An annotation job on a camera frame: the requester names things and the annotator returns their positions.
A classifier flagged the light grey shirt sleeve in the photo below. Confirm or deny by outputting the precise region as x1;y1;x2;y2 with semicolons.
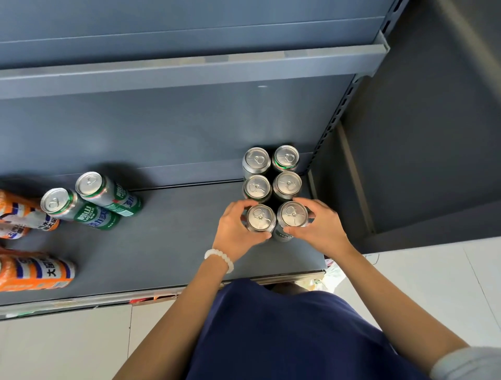
430;346;501;380

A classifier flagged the person's right hand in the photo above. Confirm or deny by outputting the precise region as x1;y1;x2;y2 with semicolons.
282;197;355;260

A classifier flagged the orange striped soda can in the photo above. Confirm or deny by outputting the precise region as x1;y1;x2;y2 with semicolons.
0;246;50;260
0;254;77;292

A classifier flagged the grey metal shelf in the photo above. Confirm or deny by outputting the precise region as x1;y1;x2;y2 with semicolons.
0;0;410;322

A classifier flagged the navy blue shirt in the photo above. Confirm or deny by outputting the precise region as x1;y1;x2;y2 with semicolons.
186;278;431;380

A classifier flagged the person's left forearm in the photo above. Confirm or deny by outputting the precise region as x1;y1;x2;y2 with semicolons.
113;260;235;380

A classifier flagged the person's right forearm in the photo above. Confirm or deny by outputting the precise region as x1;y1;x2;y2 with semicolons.
332;244;470;375

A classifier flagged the dark grey shelf unit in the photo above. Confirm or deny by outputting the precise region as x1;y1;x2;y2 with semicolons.
309;0;501;255

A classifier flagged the group of orange cans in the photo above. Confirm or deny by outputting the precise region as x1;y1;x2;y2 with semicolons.
0;189;60;240

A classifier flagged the white bead bracelet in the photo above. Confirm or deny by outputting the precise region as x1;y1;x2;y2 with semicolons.
203;248;235;275

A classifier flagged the person's left hand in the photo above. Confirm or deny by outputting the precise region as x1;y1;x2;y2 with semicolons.
212;199;273;264

